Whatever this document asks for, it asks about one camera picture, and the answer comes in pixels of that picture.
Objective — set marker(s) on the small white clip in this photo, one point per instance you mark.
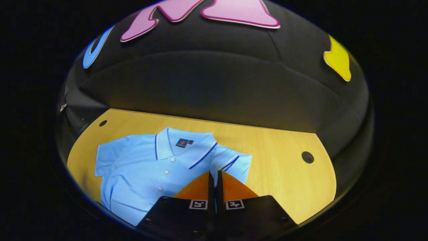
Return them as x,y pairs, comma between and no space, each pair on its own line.
63,107

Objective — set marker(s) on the black backdrop cloth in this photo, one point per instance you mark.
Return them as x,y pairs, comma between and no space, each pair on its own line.
217,83

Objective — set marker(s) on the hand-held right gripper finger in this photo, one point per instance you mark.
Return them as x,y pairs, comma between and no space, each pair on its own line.
211,194
219,194

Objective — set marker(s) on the light blue T-shirt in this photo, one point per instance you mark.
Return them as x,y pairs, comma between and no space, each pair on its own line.
140,167

